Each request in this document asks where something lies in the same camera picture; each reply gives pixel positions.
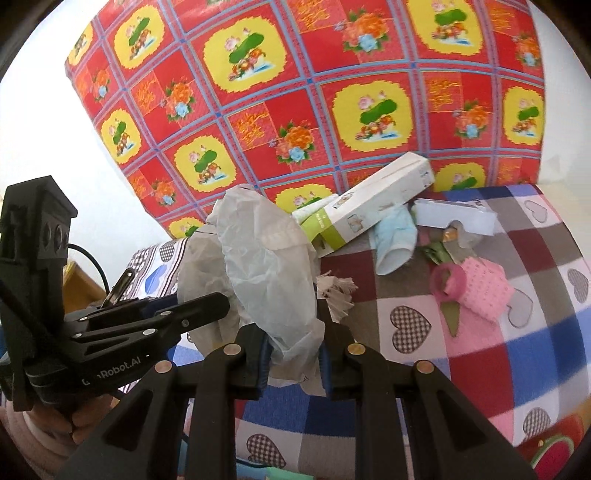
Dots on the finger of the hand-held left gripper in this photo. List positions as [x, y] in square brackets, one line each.
[203, 311]
[124, 308]

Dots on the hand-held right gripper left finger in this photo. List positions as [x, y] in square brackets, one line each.
[254, 364]

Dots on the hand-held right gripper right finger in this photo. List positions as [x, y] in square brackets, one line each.
[334, 369]

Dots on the white shuttlecock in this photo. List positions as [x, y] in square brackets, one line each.
[337, 290]

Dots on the white plastic bag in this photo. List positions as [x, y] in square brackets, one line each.
[263, 258]

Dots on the green ribbon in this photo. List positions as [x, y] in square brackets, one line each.
[450, 318]

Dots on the light blue sock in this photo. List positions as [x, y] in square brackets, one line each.
[392, 240]

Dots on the pink sock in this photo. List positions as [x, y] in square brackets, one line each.
[485, 286]

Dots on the long white green box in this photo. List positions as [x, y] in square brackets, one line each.
[378, 198]

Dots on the person's left forearm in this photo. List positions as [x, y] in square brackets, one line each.
[27, 452]

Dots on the person's left hand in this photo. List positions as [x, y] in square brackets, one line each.
[78, 417]

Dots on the wooden bookshelf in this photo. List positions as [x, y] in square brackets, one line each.
[81, 286]

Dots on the plaid heart printed cloth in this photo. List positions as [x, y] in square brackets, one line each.
[461, 369]

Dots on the short white green box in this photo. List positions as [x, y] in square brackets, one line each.
[314, 207]

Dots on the red floral wall cloth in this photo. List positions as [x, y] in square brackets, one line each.
[323, 78]

